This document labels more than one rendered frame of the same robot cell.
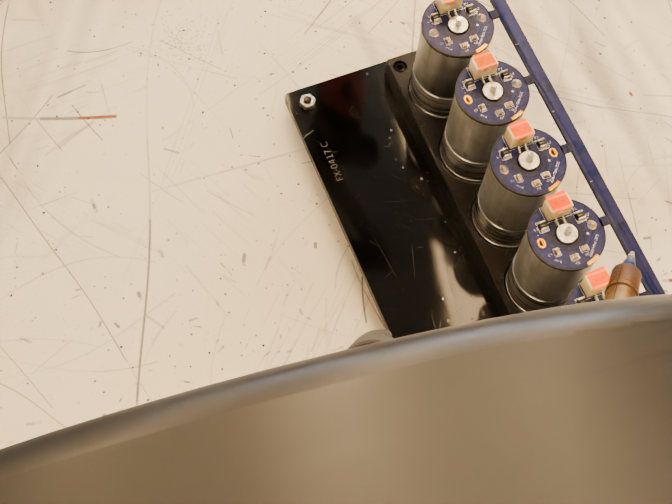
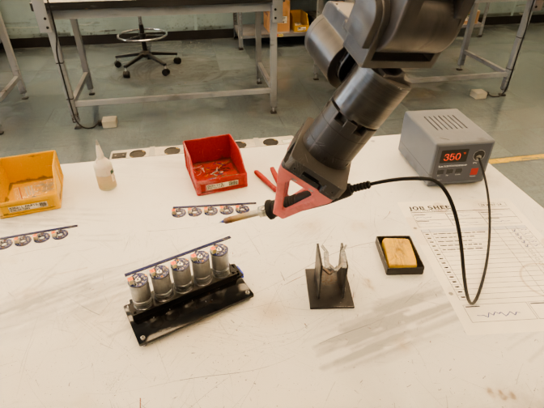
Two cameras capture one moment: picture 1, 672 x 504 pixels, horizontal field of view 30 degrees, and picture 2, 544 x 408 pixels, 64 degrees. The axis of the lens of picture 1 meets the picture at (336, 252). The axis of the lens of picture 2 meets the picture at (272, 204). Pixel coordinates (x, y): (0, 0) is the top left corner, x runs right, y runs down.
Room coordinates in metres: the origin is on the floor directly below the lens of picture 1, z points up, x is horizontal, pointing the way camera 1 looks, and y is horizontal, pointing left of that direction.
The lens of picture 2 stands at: (0.10, 0.37, 1.20)
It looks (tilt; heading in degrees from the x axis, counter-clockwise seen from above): 35 degrees down; 268
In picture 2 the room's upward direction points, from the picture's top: straight up
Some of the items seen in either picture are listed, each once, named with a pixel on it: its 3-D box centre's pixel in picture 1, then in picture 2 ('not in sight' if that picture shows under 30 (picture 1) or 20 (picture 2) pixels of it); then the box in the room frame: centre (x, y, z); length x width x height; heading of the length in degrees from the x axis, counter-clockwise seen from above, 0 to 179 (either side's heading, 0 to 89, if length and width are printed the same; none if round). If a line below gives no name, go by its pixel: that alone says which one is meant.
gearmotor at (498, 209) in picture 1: (515, 194); (182, 278); (0.20, -0.06, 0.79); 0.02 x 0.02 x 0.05
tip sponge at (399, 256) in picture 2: not in sight; (398, 253); (-0.12, -0.13, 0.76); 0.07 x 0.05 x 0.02; 90
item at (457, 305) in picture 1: (454, 249); (189, 303); (0.19, -0.04, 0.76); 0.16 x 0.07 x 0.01; 29
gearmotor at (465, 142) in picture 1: (480, 128); (162, 285); (0.23, -0.05, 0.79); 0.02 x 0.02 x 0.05
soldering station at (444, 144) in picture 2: not in sight; (442, 146); (-0.27, -0.40, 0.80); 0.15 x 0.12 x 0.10; 95
